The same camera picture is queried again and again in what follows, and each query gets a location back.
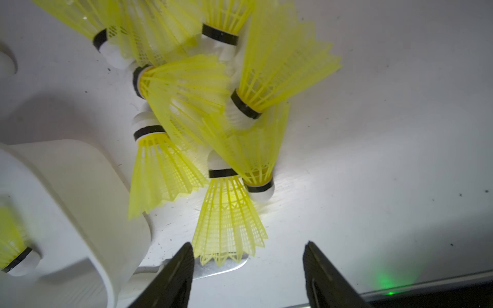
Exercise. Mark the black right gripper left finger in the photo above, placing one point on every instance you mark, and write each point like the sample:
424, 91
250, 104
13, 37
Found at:
172, 286

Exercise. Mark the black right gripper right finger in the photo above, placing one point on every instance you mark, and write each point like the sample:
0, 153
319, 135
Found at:
325, 285

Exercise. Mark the yellow shuttlecock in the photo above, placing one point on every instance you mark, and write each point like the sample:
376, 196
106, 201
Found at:
184, 92
282, 58
162, 171
86, 17
18, 258
146, 32
221, 26
228, 226
251, 148

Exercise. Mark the white plastic storage box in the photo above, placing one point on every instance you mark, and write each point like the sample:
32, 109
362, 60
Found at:
74, 208

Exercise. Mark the white handled knife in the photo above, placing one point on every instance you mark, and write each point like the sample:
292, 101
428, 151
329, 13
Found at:
200, 271

